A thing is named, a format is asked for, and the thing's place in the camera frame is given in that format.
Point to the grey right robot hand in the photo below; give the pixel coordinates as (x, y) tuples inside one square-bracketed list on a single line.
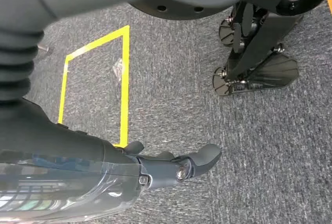
[(65, 153)]

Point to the clear tape patch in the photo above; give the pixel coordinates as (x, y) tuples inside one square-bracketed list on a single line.
[(118, 69)]

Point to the yellow floor tape outline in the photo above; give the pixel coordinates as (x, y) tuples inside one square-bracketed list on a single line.
[(125, 78)]

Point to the black left robot foot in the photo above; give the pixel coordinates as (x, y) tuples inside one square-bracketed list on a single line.
[(225, 33)]

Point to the black robot foot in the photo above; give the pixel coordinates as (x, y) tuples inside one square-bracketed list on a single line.
[(225, 33), (275, 73)]

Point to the black right robot shin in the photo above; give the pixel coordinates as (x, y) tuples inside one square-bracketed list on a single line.
[(264, 43)]

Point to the black right robot foot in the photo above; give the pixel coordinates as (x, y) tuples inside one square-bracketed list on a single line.
[(275, 73)]

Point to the orange strip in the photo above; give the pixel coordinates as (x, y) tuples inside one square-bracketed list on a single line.
[(330, 4)]

